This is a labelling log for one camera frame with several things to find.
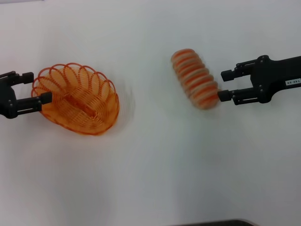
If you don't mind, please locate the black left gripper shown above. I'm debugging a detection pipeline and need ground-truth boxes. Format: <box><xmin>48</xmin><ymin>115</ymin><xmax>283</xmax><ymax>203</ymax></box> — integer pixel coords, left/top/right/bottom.
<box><xmin>0</xmin><ymin>71</ymin><xmax>53</xmax><ymax>120</ymax></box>

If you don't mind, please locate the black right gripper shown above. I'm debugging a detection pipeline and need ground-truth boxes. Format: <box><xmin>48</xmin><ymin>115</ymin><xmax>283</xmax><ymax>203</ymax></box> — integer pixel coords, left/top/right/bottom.
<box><xmin>217</xmin><ymin>55</ymin><xmax>301</xmax><ymax>106</ymax></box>

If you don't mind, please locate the orange striped bread loaf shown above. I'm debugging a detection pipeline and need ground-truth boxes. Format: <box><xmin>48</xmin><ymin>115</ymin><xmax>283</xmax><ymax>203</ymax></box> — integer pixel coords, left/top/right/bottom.
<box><xmin>171</xmin><ymin>48</ymin><xmax>221</xmax><ymax>110</ymax></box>

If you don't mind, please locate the orange plastic wire basket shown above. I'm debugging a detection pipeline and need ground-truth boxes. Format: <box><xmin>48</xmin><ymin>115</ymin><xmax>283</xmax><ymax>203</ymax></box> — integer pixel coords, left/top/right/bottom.
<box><xmin>32</xmin><ymin>62</ymin><xmax>120</xmax><ymax>137</ymax></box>

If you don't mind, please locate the dark rounded robot base edge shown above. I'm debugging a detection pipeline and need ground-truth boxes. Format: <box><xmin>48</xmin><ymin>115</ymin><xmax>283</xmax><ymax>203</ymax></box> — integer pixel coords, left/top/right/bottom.
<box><xmin>174</xmin><ymin>218</ymin><xmax>259</xmax><ymax>226</ymax></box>

